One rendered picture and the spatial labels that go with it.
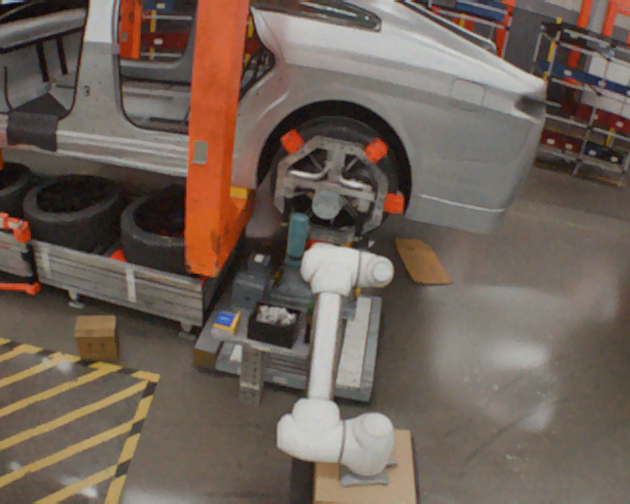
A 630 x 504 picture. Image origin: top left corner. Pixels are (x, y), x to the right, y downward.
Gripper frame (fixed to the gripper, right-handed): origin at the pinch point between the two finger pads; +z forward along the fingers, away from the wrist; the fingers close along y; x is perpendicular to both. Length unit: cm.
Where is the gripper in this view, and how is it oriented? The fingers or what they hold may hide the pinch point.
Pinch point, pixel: (365, 234)
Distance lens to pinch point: 270.1
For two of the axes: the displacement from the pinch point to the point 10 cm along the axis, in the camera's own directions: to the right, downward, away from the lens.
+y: 7.9, -4.5, -4.2
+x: -6.0, -7.3, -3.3
